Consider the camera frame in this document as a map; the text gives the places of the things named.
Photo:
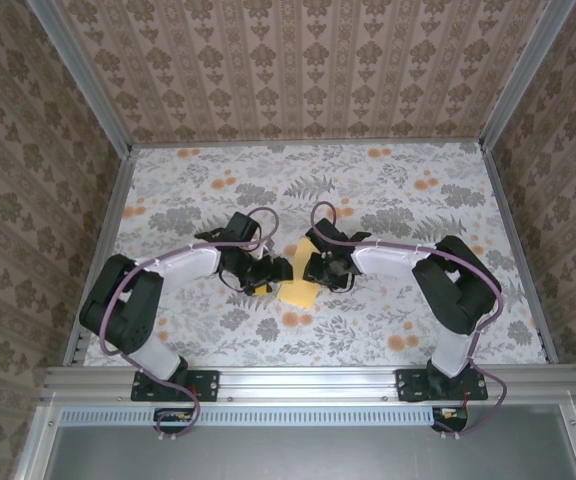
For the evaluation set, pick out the grey metal sheet panel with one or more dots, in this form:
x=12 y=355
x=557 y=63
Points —
x=308 y=455

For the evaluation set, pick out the aluminium side rail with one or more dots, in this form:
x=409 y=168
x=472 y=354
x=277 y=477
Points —
x=103 y=250
x=518 y=250

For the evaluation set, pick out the wide aluminium base rail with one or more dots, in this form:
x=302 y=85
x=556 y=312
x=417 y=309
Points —
x=308 y=382

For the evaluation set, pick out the small black controller board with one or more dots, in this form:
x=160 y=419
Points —
x=450 y=419
x=173 y=420

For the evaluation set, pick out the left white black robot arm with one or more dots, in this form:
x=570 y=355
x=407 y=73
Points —
x=188 y=265

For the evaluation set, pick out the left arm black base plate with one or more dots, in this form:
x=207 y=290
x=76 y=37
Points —
x=208 y=385

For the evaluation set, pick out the yellow cloth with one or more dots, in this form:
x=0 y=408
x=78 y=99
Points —
x=298 y=295

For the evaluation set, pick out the aluminium corner post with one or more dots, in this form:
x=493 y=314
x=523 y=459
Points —
x=84 y=75
x=524 y=70

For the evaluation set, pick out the floral patterned table cover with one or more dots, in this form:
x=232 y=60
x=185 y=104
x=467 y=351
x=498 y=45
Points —
x=358 y=345

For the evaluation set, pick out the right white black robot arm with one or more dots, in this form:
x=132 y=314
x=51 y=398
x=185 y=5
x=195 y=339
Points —
x=383 y=260

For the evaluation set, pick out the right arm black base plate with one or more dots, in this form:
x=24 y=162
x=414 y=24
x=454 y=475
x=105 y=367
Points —
x=410 y=387

